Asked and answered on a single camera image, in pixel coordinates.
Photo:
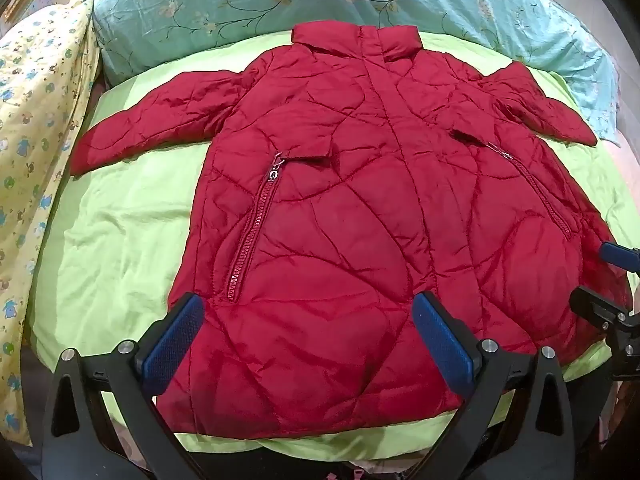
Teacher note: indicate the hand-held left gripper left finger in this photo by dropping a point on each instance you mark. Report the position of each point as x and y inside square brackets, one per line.
[172, 345]

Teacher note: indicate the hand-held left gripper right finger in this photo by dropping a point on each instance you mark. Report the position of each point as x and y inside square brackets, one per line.
[445, 345]

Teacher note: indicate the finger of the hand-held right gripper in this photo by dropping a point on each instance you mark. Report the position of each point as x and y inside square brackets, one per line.
[620, 256]
[597, 307]

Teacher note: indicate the red quilted jacket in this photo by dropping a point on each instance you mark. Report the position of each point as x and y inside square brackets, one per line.
[350, 210]

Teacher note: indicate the pink bed sheet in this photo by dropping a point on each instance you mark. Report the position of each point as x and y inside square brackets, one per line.
[627, 175]

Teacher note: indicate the light green bed sheet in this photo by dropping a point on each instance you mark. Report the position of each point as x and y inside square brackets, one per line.
[120, 240]

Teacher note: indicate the yellow printed blanket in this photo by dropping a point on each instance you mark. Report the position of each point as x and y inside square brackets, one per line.
[35, 125]

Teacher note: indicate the teal floral quilt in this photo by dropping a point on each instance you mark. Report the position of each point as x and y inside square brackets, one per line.
[240, 10]

